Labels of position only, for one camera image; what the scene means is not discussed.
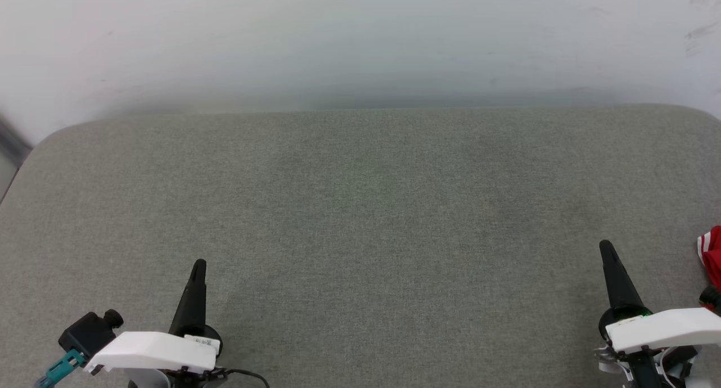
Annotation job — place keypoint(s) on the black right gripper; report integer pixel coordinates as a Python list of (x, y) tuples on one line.
[(648, 368)]

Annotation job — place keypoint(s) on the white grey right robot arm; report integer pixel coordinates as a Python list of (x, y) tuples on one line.
[(704, 383)]

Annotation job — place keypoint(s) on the red and white basketball jersey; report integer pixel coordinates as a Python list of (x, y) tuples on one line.
[(712, 253)]

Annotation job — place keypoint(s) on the dark metal rail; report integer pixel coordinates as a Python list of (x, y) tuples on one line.
[(11, 143)]

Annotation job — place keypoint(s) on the white camera bracket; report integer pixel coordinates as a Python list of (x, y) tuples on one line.
[(670, 326), (152, 351)]

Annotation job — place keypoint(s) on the teal left camera connector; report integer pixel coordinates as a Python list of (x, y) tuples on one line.
[(59, 368)]

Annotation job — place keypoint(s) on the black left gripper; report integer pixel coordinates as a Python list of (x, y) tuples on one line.
[(194, 379)]

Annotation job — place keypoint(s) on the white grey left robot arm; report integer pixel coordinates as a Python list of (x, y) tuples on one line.
[(147, 379)]

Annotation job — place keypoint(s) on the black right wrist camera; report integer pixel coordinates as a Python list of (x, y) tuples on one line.
[(711, 298)]

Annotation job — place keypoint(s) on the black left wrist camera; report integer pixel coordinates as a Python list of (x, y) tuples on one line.
[(87, 334)]

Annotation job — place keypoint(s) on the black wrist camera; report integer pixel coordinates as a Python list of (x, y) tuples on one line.
[(711, 298), (87, 334)]

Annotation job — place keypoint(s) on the white left camera bracket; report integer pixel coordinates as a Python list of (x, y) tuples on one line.
[(152, 351)]

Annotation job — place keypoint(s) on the white right camera bracket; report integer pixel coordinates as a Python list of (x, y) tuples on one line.
[(670, 326)]

